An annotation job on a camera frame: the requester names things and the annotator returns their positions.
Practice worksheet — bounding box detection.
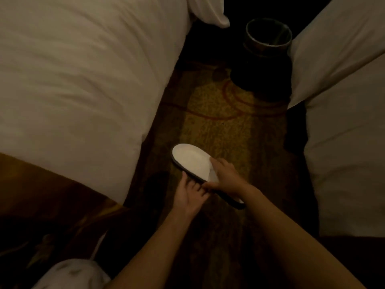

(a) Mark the person's left forearm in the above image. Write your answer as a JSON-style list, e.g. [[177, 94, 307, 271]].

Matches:
[[105, 215, 196, 289]]

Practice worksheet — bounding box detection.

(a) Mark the patterned olive carpet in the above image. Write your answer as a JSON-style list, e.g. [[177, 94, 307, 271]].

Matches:
[[123, 60, 319, 289]]

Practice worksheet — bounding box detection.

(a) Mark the person's right forearm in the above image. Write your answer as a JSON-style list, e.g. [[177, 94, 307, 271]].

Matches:
[[240, 189, 366, 289]]

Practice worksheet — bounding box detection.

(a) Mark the brown gold floral bed runner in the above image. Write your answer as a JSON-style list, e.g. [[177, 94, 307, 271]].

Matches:
[[0, 153, 132, 268]]

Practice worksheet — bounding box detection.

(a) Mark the white slipper dark trim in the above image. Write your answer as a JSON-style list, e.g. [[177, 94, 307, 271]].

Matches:
[[171, 143, 247, 210]]

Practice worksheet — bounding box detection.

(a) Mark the person's right hand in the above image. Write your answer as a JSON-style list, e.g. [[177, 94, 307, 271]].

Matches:
[[202, 157, 257, 200]]

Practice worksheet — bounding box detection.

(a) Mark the dark round waste bin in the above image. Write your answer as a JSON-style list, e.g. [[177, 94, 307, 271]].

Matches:
[[231, 18, 293, 101]]

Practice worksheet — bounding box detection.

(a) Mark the person's left hand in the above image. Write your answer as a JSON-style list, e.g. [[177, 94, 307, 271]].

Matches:
[[170, 172, 211, 222]]

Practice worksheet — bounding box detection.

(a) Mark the white bed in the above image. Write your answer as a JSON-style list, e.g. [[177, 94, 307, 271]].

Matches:
[[0, 0, 231, 289], [287, 0, 385, 238]]

